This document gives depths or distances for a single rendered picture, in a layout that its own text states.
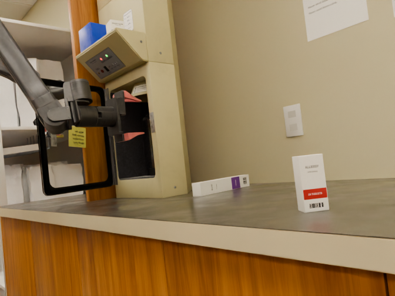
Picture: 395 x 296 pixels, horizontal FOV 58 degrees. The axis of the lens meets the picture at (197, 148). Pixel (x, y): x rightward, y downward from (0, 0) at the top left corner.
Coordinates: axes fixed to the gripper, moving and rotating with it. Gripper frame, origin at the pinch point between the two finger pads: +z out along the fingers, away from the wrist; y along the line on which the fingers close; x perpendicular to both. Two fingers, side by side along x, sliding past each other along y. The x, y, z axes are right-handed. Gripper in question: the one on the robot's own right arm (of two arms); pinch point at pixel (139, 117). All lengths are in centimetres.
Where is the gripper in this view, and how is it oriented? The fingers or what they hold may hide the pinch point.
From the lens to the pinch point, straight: 109.4
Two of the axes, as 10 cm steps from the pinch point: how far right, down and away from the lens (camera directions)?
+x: -6.6, 1.0, 7.4
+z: 7.4, -0.5, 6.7
